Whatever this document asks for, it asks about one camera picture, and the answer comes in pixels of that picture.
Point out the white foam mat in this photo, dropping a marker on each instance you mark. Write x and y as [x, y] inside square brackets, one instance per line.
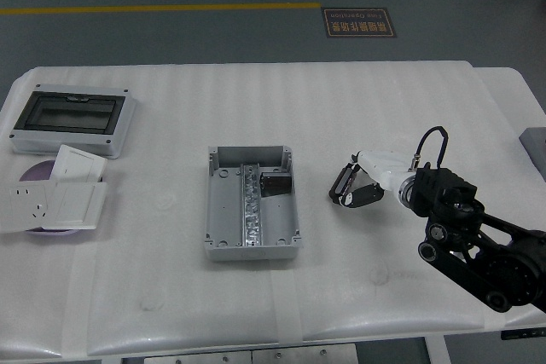
[273, 104]

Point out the brown floor sign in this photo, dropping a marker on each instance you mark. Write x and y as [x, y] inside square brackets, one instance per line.
[358, 23]

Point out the open grey plastic box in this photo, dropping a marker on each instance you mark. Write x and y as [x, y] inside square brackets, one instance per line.
[226, 202]

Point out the silver metal mounting rail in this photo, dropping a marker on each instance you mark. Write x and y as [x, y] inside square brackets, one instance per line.
[251, 215]

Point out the grey flat metal block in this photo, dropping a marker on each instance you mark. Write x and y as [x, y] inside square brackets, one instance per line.
[535, 140]

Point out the white table leg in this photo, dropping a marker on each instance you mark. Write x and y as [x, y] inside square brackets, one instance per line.
[437, 351]

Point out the grey metal table crossbar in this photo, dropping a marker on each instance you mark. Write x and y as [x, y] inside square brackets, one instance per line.
[239, 355]

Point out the grey box with dark window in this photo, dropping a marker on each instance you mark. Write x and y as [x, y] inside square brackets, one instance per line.
[68, 114]

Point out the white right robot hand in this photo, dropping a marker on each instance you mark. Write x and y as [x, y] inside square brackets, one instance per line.
[384, 168]

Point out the black table control panel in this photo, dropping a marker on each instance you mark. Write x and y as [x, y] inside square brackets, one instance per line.
[520, 334]

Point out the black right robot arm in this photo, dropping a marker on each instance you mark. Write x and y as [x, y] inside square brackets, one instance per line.
[469, 219]

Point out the white wall socket panel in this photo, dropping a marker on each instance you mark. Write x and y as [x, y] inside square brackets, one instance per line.
[25, 206]

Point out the purple round plate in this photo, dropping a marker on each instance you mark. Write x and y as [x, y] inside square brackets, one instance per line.
[38, 170]

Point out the white wall switch panel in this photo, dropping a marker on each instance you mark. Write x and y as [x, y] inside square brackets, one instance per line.
[74, 204]
[79, 163]

